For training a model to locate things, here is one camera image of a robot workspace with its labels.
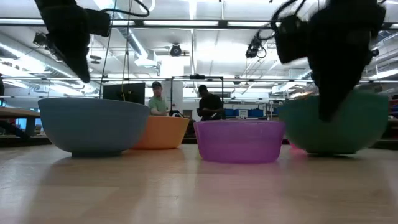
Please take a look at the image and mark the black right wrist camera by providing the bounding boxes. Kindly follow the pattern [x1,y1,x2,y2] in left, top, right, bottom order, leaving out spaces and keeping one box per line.
[273,14,309,65]

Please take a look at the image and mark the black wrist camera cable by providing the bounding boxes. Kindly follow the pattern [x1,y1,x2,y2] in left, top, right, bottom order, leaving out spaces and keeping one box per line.
[101,0,150,18]
[269,0,299,32]

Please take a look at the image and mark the orange plastic bowl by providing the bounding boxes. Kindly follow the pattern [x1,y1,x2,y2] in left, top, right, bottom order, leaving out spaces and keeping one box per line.
[130,115,190,150]

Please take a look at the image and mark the purple translucent plastic bowl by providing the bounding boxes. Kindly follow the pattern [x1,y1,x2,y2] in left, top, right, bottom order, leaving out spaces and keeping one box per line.
[193,120,286,164]

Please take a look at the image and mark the person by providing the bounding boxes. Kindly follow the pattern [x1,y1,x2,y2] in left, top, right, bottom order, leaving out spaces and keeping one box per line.
[147,80,170,117]
[196,84,226,121]

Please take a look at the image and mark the blue plastic bowl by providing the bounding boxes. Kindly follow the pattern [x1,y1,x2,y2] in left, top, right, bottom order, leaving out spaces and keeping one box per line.
[37,97,151,158]

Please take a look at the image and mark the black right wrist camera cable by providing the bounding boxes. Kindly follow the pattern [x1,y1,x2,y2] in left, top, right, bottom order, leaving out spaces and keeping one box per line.
[269,0,299,32]

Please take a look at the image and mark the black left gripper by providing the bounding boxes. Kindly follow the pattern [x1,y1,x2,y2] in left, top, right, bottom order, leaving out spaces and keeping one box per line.
[34,0,91,83]

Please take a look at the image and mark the round black ceiling camera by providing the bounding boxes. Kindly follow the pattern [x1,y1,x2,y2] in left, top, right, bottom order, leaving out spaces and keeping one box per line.
[169,43,183,58]

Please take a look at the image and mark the blue storage bins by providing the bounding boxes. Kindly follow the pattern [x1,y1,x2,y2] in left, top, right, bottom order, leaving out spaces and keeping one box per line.
[224,108,265,118]

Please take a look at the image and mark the black computer monitor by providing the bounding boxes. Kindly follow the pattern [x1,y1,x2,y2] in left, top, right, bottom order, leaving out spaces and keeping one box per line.
[102,82,146,105]

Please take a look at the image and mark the black left wrist camera cable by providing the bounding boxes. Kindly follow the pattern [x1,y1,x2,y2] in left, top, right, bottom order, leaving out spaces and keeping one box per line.
[101,0,150,18]

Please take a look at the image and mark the black metal stand frame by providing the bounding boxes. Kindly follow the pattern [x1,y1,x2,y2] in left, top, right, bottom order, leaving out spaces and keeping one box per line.
[170,74,224,121]

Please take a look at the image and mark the black ceiling camera with cables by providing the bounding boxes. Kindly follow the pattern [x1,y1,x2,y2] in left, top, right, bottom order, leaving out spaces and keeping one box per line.
[244,30,267,60]

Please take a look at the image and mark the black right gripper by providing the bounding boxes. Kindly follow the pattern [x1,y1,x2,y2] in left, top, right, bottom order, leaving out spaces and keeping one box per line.
[307,0,387,123]

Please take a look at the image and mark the wooden side table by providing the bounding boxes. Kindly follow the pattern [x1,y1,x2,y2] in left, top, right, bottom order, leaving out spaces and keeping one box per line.
[0,107,41,138]

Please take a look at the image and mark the pink plastic bowl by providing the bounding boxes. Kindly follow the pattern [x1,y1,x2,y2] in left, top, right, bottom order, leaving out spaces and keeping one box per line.
[289,142,307,154]

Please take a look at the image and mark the green plastic bowl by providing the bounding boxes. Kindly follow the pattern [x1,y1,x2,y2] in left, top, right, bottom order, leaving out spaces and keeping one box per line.
[278,90,389,156]

